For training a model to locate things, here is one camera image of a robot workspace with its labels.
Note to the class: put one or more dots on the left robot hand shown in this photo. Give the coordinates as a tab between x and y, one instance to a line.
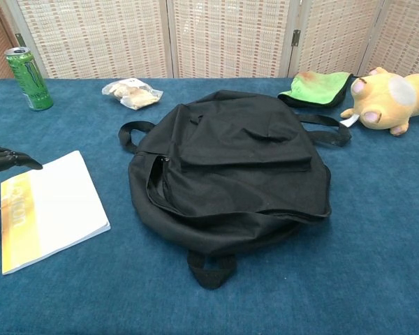
3	158

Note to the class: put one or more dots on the white and yellow book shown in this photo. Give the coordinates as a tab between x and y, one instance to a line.
56	209

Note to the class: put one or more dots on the black backpack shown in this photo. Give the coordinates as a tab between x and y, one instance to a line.
230	164

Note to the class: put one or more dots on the green energy drink can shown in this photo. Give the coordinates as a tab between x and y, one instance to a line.
29	80

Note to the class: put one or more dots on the clear bag of snacks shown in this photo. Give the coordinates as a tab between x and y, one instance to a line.
134	93

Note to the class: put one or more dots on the woven folding screen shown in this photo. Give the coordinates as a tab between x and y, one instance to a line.
213	38

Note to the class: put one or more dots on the green and black cloth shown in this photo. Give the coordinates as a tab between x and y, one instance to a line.
314	89

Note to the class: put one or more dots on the yellow plush toy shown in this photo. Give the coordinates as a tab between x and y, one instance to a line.
384	99

